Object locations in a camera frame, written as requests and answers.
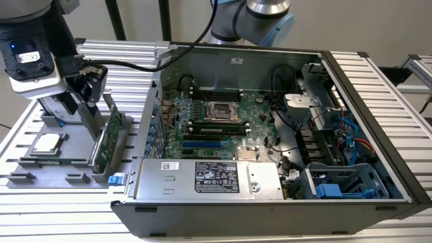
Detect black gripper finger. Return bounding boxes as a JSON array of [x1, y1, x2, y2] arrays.
[[82, 72, 109, 104], [63, 73, 79, 115]]

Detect green graphics card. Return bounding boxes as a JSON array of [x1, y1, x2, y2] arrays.
[[89, 92, 123, 176]]

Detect hard disk in blue carrier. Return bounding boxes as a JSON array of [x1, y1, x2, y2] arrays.
[[37, 97, 85, 127]]

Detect black metal stand pole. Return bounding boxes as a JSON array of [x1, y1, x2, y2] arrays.
[[105, 0, 129, 41], [158, 0, 174, 43]]

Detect silver CPU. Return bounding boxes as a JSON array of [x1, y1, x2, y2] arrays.
[[30, 133, 69, 154]]

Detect grey parts rack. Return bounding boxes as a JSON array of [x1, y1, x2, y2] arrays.
[[6, 101, 142, 189]]

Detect blue case latch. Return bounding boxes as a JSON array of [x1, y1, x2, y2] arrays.
[[107, 173, 129, 189]]

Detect CPU socket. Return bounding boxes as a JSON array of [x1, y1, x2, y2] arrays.
[[202, 101, 242, 122]]

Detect green RAM stick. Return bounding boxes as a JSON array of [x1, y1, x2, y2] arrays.
[[193, 126, 250, 135]]

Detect blue expansion slot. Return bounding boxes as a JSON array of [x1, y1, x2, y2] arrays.
[[183, 141, 223, 150]]

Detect silver power supply unit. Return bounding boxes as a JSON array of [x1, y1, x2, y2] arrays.
[[134, 158, 285, 200]]

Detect green motherboard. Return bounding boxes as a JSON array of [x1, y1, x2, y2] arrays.
[[158, 90, 282, 163]]

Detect silver chipset heatsink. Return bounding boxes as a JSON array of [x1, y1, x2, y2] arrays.
[[238, 151, 259, 161]]

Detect metal drive cage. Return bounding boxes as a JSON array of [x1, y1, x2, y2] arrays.
[[283, 62, 349, 131]]

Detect open grey PC case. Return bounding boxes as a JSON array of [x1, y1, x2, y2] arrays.
[[111, 42, 427, 238]]

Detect blue plastic bay clip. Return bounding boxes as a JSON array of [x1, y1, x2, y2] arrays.
[[319, 183, 342, 199]]

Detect blue-grey disk bay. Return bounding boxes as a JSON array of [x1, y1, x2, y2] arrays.
[[290, 163, 395, 200]]

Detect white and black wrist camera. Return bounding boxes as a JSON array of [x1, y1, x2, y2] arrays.
[[0, 32, 70, 100]]

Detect black cable loop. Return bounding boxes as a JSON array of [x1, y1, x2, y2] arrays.
[[271, 64, 295, 102]]

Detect blue data wire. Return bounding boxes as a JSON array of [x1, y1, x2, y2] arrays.
[[333, 113, 366, 163]]

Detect red yellow power wires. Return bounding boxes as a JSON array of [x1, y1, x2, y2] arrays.
[[358, 138, 378, 154]]

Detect aluminium frame table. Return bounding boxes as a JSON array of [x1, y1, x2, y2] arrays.
[[401, 54, 432, 94]]

